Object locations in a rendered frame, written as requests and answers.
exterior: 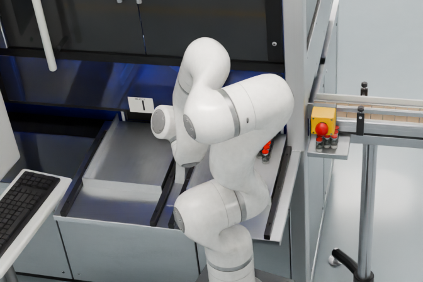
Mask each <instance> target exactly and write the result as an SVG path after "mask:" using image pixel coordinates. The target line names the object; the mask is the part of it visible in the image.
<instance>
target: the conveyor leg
mask: <svg viewBox="0 0 423 282"><path fill-rule="evenodd" d="M377 152H378V146H377V145H369V144H363V156H362V171H361V201H360V216H359V245H358V277H359V278H360V279H368V278H369V277H370V274H371V252H372V240H373V219H374V207H375V186H376V164H377Z"/></svg>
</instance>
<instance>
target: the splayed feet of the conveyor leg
mask: <svg viewBox="0 0 423 282"><path fill-rule="evenodd" d="M329 263H330V264H331V265H333V266H340V265H341V264H343V265H344V266H345V267H347V268H348V270H350V272H352V274H353V282H374V274H373V272H372V271H371V274H370V277H369V278H368V279H360V278H359V277H358V264H357V262H356V261H355V260H354V259H352V258H351V257H349V256H348V255H347V254H346V253H344V252H343V251H341V250H340V249H338V248H334V249H333V251H332V255H331V256H330V257H329Z"/></svg>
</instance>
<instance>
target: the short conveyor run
mask: <svg viewBox="0 0 423 282"><path fill-rule="evenodd" d="M366 87H368V83H367V82H365V81H364V82H362V83H361V93H360V96H357V95H347V94H329V93H317V97H315V99H314V102H313V103H324V104H336V105H337V121H336V125H337V126H339V133H342V134H350V135H351V143H354V144H369V145H384V146H392V147H408V148H416V149H423V100H421V99H403V98H385V97H375V96H368V88H366Z"/></svg>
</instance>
